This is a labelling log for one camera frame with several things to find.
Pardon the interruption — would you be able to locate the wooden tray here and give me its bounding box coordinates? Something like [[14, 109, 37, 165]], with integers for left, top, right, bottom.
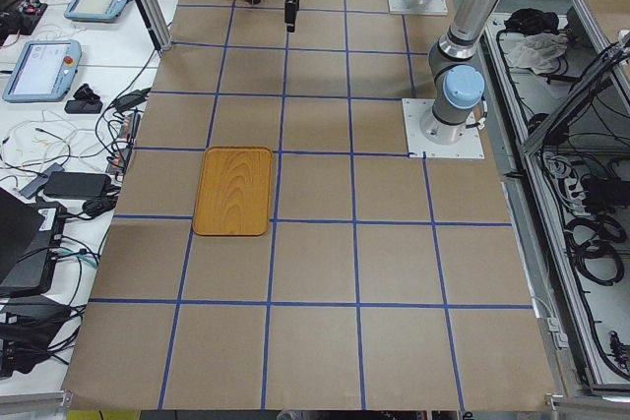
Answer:
[[192, 147, 273, 236]]

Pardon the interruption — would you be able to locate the teach pendant tablet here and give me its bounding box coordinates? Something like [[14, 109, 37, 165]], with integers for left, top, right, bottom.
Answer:
[[2, 39, 82, 103], [64, 0, 129, 23]]

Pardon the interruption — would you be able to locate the white cloth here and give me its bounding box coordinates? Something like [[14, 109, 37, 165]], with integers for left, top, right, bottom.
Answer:
[[506, 32, 569, 75]]

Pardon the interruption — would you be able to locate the black power adapter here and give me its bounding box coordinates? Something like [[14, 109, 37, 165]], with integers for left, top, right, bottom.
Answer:
[[43, 171, 111, 200]]

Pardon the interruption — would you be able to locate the black laptop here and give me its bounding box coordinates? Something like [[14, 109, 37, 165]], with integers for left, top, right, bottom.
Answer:
[[1, 190, 66, 298]]

